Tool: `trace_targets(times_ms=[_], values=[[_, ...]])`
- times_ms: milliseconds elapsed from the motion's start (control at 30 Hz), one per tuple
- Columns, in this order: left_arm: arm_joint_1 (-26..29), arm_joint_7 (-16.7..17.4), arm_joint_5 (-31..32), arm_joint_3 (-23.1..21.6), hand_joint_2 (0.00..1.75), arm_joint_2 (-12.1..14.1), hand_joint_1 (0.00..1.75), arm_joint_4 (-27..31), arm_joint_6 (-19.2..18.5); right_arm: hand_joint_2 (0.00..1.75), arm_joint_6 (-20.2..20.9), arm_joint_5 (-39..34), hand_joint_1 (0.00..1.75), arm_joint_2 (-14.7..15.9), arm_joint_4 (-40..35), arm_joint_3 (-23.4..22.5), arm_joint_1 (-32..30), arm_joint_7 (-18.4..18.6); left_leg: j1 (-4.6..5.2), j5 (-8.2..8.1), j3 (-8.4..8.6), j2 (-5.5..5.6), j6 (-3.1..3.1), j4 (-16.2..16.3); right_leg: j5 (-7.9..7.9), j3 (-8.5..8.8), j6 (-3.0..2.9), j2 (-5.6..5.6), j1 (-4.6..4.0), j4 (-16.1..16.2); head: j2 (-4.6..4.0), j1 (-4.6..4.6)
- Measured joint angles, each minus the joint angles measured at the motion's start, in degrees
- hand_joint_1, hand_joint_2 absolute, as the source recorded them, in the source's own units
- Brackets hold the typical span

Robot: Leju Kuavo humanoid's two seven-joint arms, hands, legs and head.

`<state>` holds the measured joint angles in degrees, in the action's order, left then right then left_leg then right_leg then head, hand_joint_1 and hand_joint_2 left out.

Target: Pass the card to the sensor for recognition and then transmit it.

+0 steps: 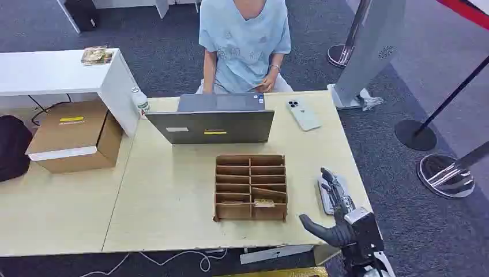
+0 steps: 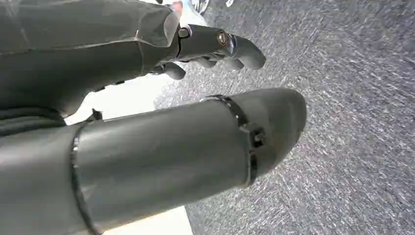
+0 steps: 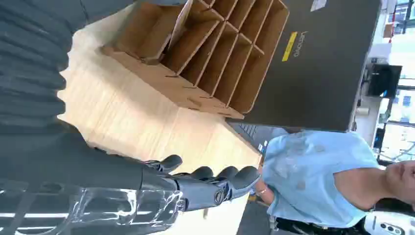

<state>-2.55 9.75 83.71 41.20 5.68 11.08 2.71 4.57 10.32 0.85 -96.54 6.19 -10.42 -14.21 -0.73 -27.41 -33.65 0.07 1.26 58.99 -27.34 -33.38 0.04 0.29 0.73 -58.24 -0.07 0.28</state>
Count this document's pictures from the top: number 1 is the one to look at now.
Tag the white standing sign panel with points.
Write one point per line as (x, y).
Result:
(370, 46)

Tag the person's left hand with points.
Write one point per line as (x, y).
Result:
(269, 83)

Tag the white smartphone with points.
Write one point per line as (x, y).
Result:
(304, 115)

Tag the brown cardboard box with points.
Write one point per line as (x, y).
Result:
(68, 137)

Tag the black stanchion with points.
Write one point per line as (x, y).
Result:
(414, 135)

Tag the black bag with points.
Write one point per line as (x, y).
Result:
(13, 149)

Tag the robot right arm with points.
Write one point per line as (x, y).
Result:
(368, 241)

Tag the clear plastic bottle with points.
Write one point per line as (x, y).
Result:
(140, 102)

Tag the pack of printed cards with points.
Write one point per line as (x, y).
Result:
(96, 56)

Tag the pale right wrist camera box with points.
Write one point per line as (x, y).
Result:
(356, 215)

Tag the white furniture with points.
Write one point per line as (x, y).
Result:
(126, 3)

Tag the wooden card sorting box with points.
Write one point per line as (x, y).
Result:
(233, 212)

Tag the yellow board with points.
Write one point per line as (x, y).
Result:
(275, 273)

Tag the stack of sleeved cards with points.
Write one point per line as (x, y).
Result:
(324, 198)

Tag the grey metal bracket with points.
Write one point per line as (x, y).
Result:
(275, 253)

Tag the printed card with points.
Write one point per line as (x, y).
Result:
(264, 203)

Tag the crumpled clear plastic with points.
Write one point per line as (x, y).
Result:
(371, 100)

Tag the red barrier belt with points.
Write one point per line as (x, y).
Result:
(464, 9)

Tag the grey laptop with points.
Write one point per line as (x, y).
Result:
(214, 126)

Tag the black box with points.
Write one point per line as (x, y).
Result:
(82, 13)

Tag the person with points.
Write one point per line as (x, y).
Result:
(244, 42)

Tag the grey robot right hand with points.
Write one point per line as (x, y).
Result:
(338, 235)

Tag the chrome stanchion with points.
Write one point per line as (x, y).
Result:
(445, 176)
(340, 55)

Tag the white side table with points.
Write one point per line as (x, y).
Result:
(53, 70)

